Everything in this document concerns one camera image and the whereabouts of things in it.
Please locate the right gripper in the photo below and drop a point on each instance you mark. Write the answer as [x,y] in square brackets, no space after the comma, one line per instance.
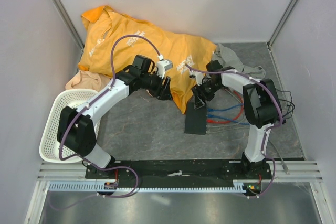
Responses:
[199,100]

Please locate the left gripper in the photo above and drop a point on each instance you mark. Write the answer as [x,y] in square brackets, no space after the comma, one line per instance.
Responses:
[162,92]

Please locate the black network switch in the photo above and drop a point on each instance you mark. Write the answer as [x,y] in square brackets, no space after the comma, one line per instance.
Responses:
[195,119]

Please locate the orange printed t-shirt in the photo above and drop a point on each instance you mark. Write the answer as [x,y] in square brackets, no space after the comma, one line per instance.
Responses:
[114,39]

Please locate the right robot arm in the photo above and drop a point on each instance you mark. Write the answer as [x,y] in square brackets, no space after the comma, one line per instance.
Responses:
[261,103]

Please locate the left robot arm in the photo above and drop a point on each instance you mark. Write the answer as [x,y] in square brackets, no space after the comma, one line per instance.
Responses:
[76,129]

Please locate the grey t-shirt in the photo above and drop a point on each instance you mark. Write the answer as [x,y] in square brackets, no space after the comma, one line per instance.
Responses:
[228,58]

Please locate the beige cloth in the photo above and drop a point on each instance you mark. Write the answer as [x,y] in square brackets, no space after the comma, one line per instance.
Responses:
[87,80]

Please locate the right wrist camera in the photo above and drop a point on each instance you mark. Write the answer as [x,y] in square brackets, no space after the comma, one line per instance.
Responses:
[197,77]

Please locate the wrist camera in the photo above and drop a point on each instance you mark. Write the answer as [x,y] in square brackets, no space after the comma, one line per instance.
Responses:
[197,77]
[163,66]

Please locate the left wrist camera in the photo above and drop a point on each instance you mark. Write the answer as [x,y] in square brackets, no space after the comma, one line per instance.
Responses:
[163,66]

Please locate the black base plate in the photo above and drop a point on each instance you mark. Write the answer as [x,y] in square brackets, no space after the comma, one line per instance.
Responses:
[184,172]

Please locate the grey slotted cable duct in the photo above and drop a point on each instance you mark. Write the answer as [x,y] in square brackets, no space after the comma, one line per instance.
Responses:
[106,187]

